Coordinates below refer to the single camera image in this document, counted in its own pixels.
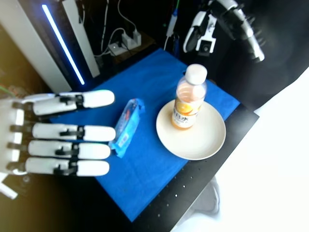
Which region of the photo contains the blue table cloth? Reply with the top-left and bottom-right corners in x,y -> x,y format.
49,47 -> 241,222

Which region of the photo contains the white adapter with cable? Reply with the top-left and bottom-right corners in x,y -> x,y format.
164,0 -> 180,50

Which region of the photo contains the grey fabric bundle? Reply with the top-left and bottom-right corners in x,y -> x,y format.
190,177 -> 221,216

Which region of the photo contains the blue snack packet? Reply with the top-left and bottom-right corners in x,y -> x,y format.
108,98 -> 145,158

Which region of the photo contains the black curtain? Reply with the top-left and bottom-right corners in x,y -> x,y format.
210,0 -> 309,112

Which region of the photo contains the white cable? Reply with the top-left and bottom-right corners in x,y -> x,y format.
117,0 -> 139,33
94,0 -> 110,58

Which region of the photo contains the white power strip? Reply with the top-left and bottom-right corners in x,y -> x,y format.
108,28 -> 142,56

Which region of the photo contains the cream round plate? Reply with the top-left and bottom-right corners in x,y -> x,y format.
155,100 -> 227,160

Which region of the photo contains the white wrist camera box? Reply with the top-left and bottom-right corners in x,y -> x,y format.
197,23 -> 217,58

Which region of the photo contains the orange drink bottle white cap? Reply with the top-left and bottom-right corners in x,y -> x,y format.
171,63 -> 208,131

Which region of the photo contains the white tower with blue light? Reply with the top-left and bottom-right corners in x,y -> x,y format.
0,0 -> 101,93

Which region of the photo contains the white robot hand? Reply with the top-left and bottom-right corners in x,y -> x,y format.
183,0 -> 266,63
0,89 -> 116,177

